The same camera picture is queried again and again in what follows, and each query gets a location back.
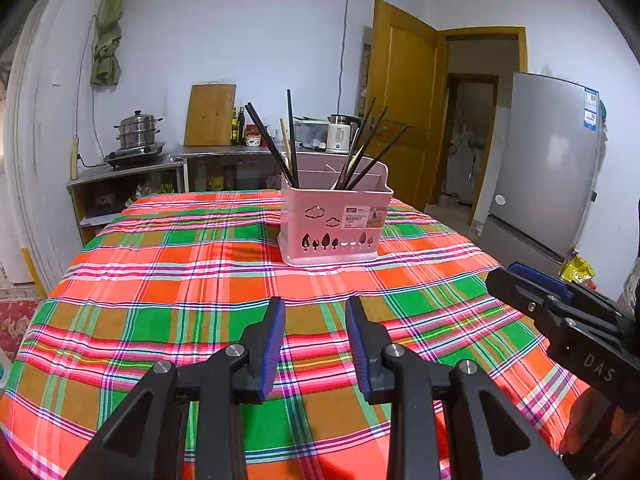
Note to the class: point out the clear plastic storage container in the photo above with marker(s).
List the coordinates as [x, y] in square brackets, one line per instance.
[312, 135]

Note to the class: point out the person's right hand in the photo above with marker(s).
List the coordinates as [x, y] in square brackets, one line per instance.
[585, 425]

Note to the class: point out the red label jar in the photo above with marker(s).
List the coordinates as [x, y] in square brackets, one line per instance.
[253, 137]

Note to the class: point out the beige power strip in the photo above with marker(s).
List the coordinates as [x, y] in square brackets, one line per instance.
[74, 157]

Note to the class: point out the dark sauce bottle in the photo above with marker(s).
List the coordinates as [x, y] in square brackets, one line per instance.
[241, 127]

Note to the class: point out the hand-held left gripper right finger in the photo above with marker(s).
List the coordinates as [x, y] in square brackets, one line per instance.
[357, 340]

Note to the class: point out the wooden door frame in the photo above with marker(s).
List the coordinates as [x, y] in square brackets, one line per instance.
[522, 50]

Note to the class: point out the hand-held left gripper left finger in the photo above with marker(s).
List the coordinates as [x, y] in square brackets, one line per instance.
[272, 340]

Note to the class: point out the olive oil bottle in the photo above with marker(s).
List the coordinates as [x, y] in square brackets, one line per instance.
[234, 127]

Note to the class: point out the black cooktop stove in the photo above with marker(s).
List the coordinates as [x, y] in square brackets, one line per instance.
[135, 157]

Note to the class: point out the stainless steel steamer pot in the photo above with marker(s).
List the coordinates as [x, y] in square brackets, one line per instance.
[137, 130]

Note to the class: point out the yellow packet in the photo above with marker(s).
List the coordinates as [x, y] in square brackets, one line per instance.
[577, 270]

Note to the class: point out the pink utensil basket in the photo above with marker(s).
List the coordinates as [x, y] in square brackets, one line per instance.
[310, 240]

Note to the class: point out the plaid tablecloth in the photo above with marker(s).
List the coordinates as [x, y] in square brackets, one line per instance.
[150, 285]

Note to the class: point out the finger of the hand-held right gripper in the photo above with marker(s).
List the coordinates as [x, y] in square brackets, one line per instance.
[525, 295]
[540, 279]

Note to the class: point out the yellow wooden door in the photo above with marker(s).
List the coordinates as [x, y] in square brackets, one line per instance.
[405, 60]

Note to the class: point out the wooden cutting board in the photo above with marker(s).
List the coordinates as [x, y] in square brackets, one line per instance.
[210, 115]

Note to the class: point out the red patterned rug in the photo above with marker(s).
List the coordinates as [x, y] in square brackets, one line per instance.
[15, 325]

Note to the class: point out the grey refrigerator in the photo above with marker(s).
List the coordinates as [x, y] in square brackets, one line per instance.
[545, 160]

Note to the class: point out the low steel kitchen table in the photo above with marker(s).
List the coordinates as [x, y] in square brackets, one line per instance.
[125, 172]

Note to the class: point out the beige chopstick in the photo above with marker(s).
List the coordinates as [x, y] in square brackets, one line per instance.
[351, 165]
[285, 140]

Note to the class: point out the white electric kettle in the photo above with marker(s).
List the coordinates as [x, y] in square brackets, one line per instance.
[340, 135]

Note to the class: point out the olive green tied curtain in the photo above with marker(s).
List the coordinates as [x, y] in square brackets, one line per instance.
[106, 55]

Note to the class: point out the black chopstick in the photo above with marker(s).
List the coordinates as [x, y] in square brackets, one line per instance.
[365, 120]
[386, 150]
[369, 140]
[265, 140]
[272, 140]
[291, 135]

